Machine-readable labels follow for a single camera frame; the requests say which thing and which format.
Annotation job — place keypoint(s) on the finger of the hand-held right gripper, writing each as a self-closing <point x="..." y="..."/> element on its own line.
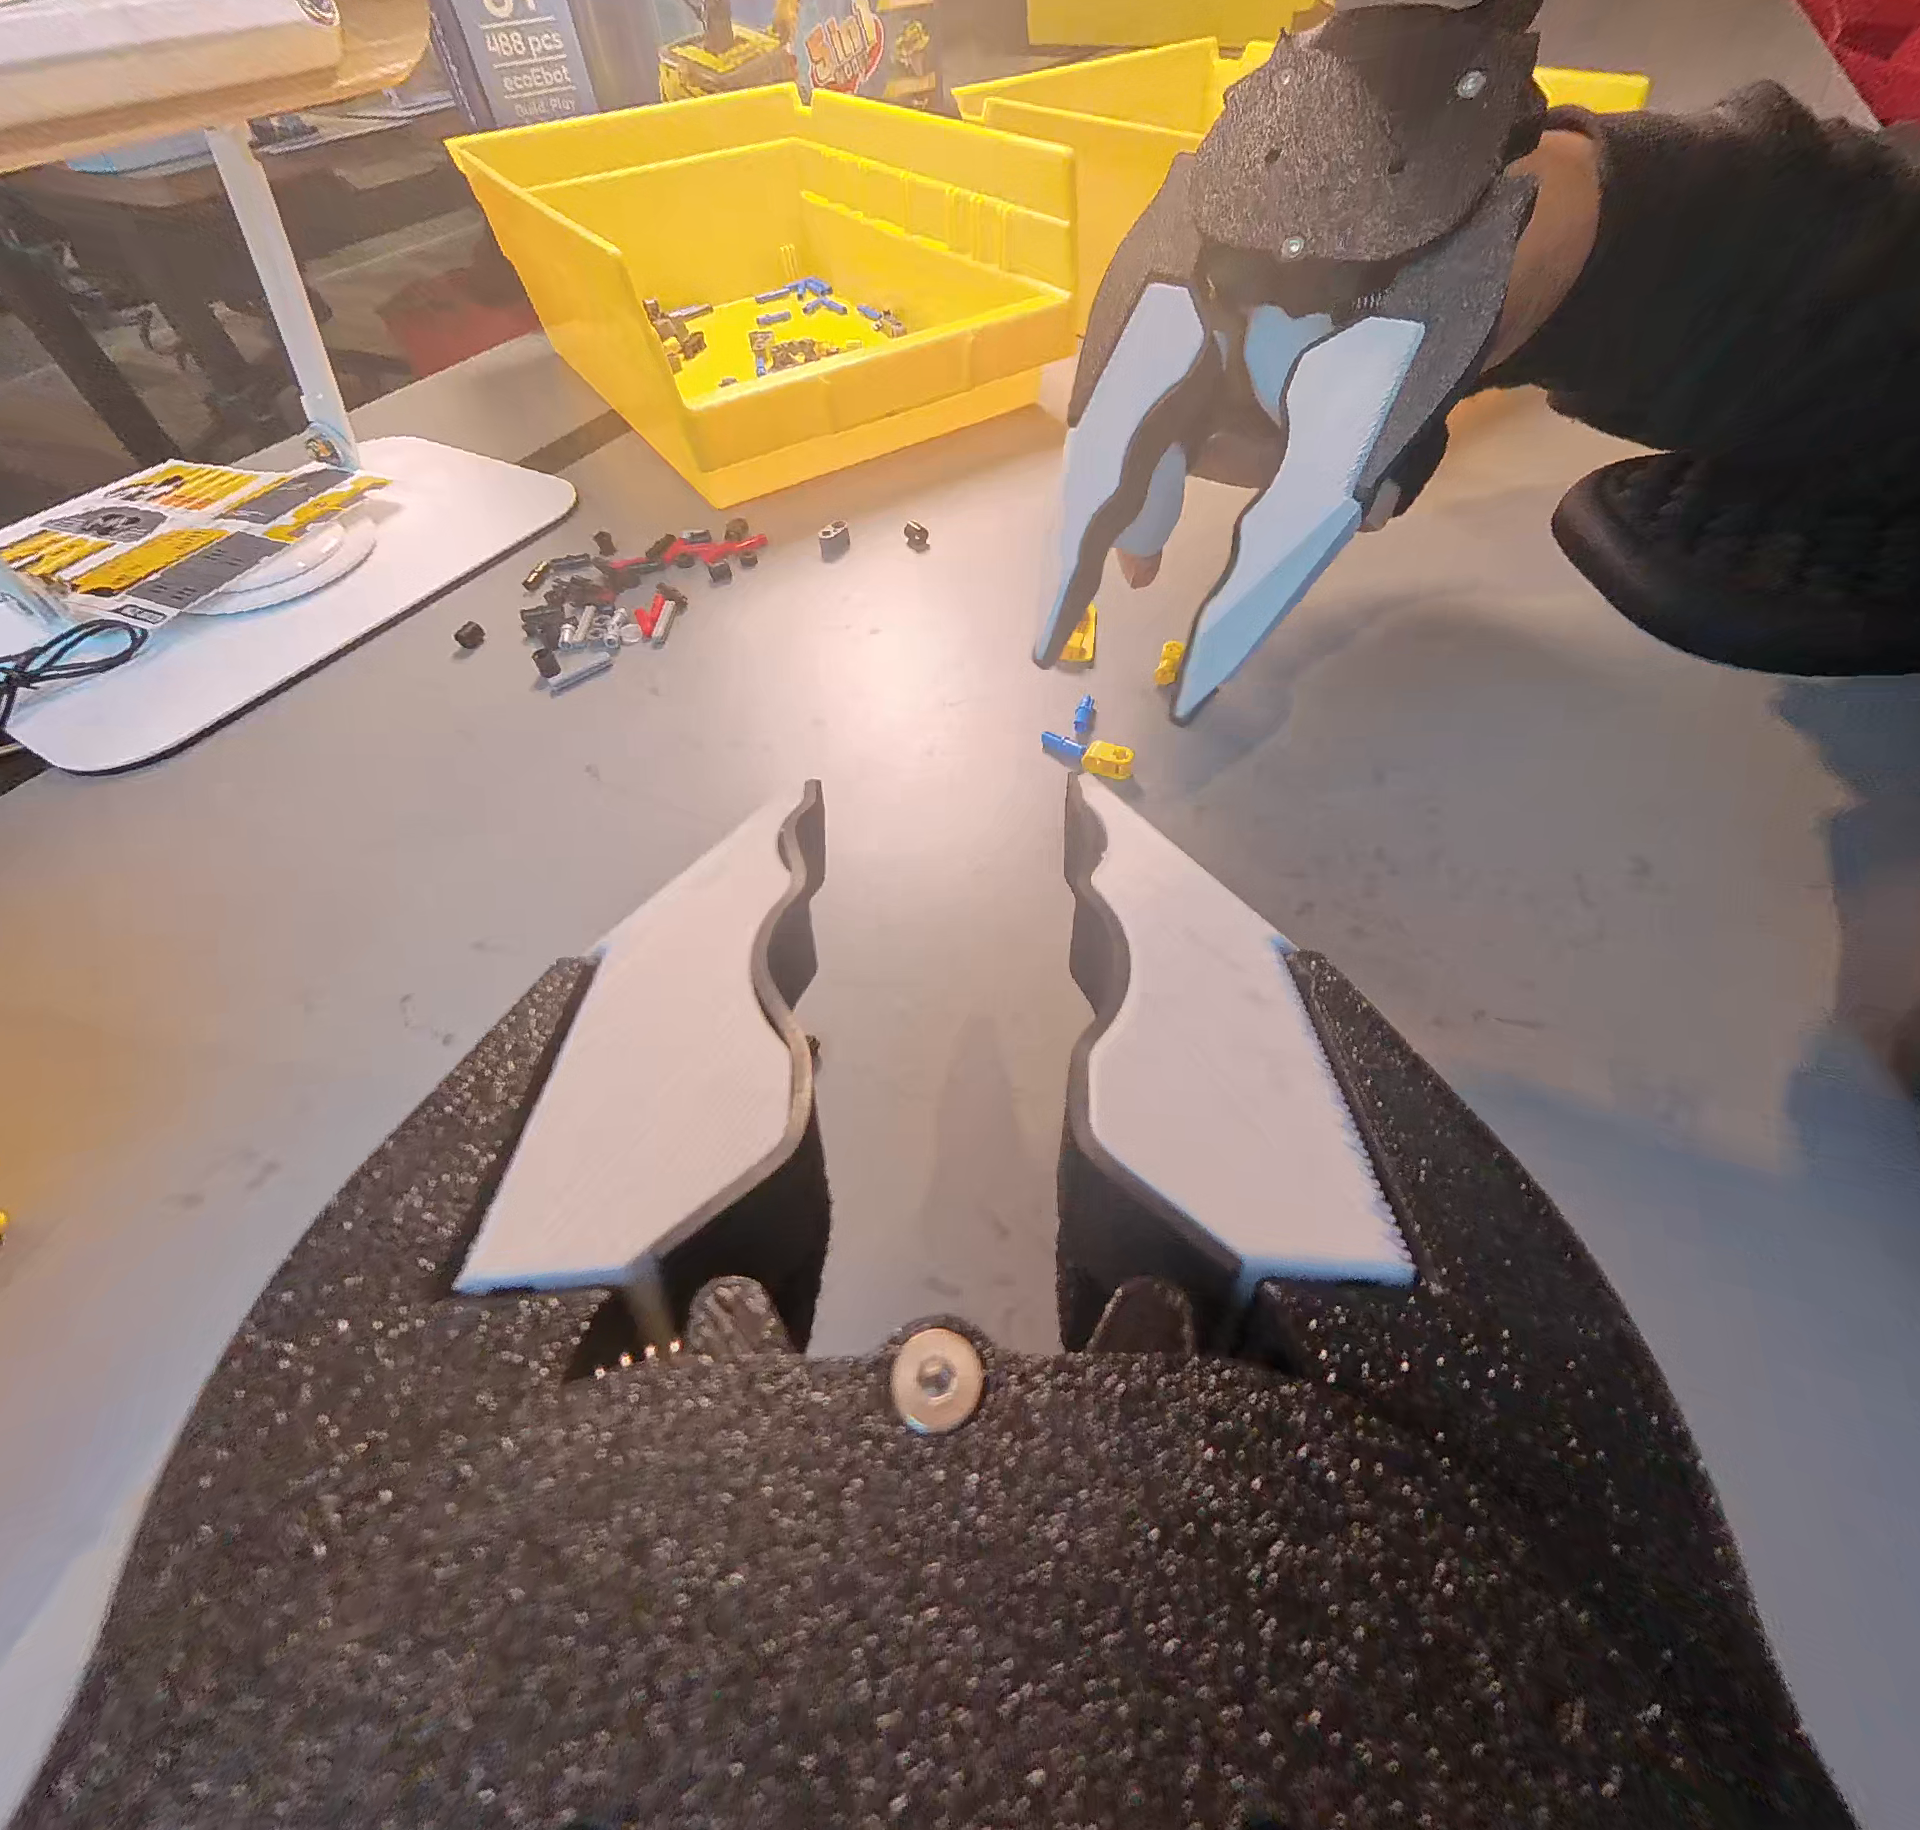
<point x="1336" y="421"/>
<point x="1140" y="391"/>

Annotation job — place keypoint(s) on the grey desk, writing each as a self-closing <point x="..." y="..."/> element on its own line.
<point x="376" y="961"/>

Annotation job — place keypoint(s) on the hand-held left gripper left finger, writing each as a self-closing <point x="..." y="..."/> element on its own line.
<point x="661" y="1110"/>

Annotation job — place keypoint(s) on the white round disc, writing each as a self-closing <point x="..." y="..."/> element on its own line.
<point x="321" y="571"/>

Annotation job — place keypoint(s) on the person's right hand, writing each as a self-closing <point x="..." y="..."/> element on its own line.
<point x="1560" y="240"/>

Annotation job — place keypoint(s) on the yellow curved claw piece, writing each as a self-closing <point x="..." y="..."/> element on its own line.
<point x="1080" y="632"/>

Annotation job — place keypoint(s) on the yellow bin with small pieces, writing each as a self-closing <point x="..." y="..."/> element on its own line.
<point x="751" y="421"/>

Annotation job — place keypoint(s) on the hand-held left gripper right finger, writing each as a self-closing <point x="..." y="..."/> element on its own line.
<point x="1230" y="1110"/>

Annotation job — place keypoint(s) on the red plastic container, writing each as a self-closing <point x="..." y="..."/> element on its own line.
<point x="1868" y="15"/>

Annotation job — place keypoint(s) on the pile of loose building pieces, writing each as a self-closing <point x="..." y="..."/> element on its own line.
<point x="630" y="600"/>

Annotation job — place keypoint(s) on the group of blue black pieces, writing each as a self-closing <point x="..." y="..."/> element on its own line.
<point x="796" y="322"/>

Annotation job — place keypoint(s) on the robot kit cardboard box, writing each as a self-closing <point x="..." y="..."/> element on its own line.
<point x="526" y="15"/>

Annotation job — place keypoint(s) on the white book stand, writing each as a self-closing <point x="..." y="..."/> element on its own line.
<point x="451" y="525"/>

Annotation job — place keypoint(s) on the yellow printed leaflet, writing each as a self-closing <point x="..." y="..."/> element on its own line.
<point x="151" y="540"/>

